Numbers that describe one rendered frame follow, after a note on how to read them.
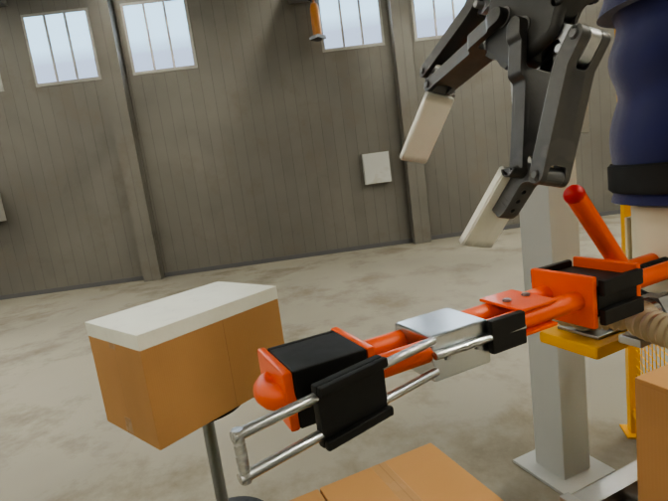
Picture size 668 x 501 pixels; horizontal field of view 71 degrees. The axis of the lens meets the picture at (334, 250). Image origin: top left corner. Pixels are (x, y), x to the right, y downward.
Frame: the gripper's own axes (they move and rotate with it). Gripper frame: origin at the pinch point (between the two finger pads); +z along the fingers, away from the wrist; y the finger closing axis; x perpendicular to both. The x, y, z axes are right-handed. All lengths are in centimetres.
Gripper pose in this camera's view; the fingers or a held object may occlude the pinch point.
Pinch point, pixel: (444, 187)
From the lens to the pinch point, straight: 43.5
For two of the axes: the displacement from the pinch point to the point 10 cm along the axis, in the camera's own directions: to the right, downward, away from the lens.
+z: -2.8, 7.7, 5.8
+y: 2.5, 6.4, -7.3
